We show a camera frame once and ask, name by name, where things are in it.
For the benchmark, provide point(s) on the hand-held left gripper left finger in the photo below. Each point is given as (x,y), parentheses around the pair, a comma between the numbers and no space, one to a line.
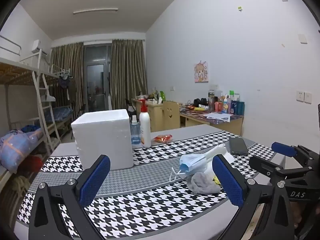
(95,180)

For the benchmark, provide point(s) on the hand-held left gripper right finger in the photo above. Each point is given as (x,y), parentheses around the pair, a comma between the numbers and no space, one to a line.
(228,182)

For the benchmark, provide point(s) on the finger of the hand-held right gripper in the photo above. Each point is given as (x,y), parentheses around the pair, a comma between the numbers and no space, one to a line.
(282,148)
(265,167)

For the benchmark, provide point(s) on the yellow foam net sleeve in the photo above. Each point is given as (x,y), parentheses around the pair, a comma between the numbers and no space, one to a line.
(216,180)

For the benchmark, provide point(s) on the grey knit cloth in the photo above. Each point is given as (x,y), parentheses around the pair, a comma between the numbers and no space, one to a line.
(202,183)

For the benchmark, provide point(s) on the white green plastic bag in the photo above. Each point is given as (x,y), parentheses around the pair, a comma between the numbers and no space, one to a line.
(222,152)

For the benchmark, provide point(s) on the blue face mask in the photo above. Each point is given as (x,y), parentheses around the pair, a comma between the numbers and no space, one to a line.
(192,162)

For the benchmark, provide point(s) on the white foam box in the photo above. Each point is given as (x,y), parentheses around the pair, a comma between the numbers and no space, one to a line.
(105,135)

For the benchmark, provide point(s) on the black smartphone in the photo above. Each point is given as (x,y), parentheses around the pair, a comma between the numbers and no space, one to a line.
(237,145)

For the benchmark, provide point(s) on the houndstooth tablecloth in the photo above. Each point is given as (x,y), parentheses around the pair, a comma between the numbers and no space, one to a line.
(140,205)

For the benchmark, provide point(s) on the wooden desk with printed cover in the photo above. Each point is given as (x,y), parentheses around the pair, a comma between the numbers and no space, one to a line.
(232,126)

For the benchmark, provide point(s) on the blue spray bottle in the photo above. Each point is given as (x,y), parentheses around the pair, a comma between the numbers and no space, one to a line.
(136,135)

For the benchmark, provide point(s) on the red bag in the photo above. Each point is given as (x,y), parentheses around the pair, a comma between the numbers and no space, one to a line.
(33,162)

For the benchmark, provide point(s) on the printed papers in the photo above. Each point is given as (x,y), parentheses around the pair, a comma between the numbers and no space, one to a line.
(217,116)

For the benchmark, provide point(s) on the group of toiletry bottles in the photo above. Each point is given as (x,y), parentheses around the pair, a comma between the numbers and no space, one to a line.
(226,103)

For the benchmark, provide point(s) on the white pump bottle red cap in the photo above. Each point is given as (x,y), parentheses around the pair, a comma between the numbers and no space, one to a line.
(145,127)

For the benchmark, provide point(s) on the red snack packet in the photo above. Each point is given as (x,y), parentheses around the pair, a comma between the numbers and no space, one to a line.
(162,138)

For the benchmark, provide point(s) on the yellow packet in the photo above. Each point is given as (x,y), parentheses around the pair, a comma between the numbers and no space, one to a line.
(200,108)

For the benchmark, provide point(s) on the white bunk bed ladder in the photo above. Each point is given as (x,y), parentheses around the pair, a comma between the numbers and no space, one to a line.
(46,115)

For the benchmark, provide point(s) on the blue plaid quilt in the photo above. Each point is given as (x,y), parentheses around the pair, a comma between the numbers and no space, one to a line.
(17,145)

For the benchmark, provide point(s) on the black headphones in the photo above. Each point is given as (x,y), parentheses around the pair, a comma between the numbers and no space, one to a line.
(200,102)

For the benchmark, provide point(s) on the wooden smiley chair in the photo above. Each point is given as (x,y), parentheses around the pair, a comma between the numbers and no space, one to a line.
(171,116)

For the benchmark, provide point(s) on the wooden desk with drawers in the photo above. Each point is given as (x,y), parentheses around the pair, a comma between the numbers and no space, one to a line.
(155,115)

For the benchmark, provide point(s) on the white hanging pouch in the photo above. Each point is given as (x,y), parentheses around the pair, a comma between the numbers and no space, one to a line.
(50,98)

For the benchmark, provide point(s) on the glass balcony door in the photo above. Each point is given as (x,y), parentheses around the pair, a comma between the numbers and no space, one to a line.
(96,80)

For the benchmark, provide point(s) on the hanging dark clothes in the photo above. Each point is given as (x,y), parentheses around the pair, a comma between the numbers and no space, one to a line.
(64,82)

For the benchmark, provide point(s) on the green plastic holder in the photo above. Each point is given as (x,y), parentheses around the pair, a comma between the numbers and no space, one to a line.
(162,96)

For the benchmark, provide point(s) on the white metal bunk bed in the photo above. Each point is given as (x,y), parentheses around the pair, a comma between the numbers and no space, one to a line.
(57,75)
(15,72)

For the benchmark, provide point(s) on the brown curtain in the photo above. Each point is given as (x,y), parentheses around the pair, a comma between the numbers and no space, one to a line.
(67,62)
(128,72)

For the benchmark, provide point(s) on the white air conditioner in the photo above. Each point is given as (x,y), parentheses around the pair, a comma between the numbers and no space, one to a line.
(37,46)

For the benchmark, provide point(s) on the ceiling tube light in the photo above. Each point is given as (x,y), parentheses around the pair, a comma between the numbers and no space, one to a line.
(95,11)

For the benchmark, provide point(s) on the white double wall socket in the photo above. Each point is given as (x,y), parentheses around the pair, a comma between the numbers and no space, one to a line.
(304,96)

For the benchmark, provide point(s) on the white wall socket above desk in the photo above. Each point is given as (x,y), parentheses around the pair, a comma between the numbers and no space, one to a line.
(213,87)

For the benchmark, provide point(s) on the cartoon wall poster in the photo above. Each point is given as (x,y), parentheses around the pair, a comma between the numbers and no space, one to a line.
(201,72)

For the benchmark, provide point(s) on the white wall switch box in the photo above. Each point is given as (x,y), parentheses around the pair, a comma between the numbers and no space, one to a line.
(303,38)

